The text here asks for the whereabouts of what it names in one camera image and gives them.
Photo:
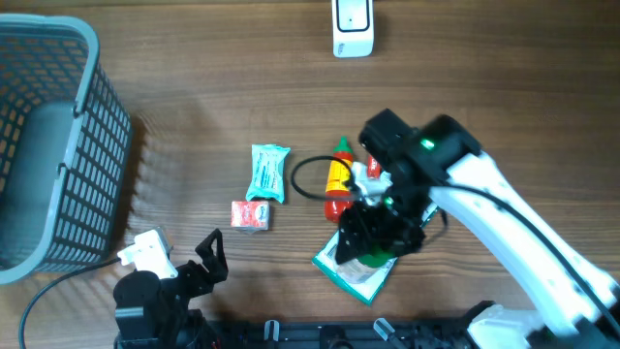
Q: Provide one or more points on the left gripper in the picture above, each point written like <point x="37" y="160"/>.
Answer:
<point x="215" y="263"/>

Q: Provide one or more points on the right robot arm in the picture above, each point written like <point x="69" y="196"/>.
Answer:
<point x="575" y="304"/>

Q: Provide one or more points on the green white glove package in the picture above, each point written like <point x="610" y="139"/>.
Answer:
<point x="365" y="292"/>

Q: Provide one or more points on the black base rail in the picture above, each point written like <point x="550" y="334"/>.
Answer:
<point x="380" y="333"/>

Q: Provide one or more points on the red coffee stick sachet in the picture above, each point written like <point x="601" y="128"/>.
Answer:
<point x="374" y="169"/>

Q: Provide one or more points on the teal wet wipes pack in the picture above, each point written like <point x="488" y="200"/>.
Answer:
<point x="267" y="182"/>

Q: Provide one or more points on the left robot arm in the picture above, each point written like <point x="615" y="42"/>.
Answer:
<point x="152" y="302"/>

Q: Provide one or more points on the green lid jar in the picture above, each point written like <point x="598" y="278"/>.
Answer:
<point x="361" y="269"/>

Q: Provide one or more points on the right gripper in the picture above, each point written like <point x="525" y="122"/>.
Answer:
<point x="358" y="225"/>

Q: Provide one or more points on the red white tissue pack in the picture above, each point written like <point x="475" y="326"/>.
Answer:
<point x="250" y="216"/>

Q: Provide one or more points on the red chili sauce bottle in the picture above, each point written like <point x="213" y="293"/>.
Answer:
<point x="338" y="175"/>

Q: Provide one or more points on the white barcode scanner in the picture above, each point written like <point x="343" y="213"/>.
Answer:
<point x="352" y="28"/>

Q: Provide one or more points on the grey plastic mesh basket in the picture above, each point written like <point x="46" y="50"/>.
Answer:
<point x="65" y="142"/>

